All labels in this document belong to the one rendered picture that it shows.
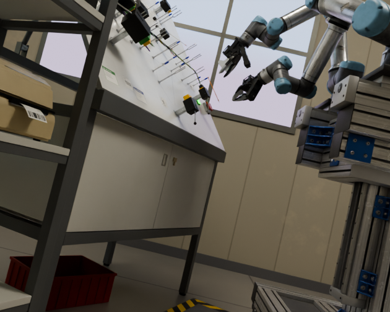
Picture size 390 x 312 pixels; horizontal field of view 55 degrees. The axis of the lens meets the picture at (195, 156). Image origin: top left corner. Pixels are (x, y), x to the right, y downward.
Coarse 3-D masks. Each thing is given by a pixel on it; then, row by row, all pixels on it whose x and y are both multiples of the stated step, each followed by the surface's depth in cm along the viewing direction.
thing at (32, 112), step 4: (28, 108) 94; (32, 108) 95; (28, 112) 92; (32, 112) 94; (36, 112) 95; (40, 112) 98; (28, 116) 91; (32, 116) 93; (36, 116) 94; (40, 116) 96; (44, 116) 98; (40, 120) 95; (44, 120) 97
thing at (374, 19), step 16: (320, 0) 155; (336, 0) 146; (352, 0) 139; (368, 0) 125; (336, 16) 148; (352, 16) 130; (368, 16) 124; (384, 16) 121; (368, 32) 125; (384, 32) 124
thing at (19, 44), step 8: (16, 48) 156; (0, 56) 150; (8, 56) 151; (16, 56) 154; (24, 56) 158; (16, 64) 159; (24, 64) 158; (32, 64) 162; (40, 72) 166; (48, 72) 170; (56, 72) 174; (56, 80) 175; (64, 80) 180; (72, 80) 184; (72, 88) 185; (136, 128) 246
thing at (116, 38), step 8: (136, 8) 135; (128, 16) 133; (136, 16) 131; (128, 24) 133; (136, 24) 133; (144, 24) 135; (120, 32) 139; (128, 32) 135; (136, 32) 135; (144, 32) 135; (112, 40) 139; (136, 40) 137
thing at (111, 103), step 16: (96, 96) 117; (112, 96) 120; (112, 112) 122; (128, 112) 129; (144, 112) 138; (144, 128) 140; (160, 128) 150; (176, 128) 162; (176, 144) 173; (192, 144) 179; (208, 144) 196; (224, 160) 222
